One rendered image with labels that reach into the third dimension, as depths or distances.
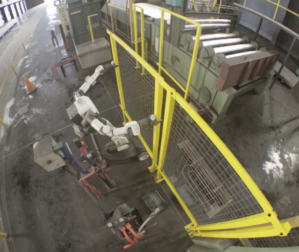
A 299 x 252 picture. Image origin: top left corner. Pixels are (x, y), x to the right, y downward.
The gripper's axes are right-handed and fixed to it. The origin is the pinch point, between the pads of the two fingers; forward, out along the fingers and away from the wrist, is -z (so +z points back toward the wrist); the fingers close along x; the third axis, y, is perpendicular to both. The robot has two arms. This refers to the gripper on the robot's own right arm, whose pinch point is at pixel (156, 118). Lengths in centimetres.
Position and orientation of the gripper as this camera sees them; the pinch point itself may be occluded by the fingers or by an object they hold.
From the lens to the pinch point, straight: 151.6
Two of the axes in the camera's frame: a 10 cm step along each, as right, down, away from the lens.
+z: -8.8, 3.8, -2.8
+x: -4.8, -7.0, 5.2
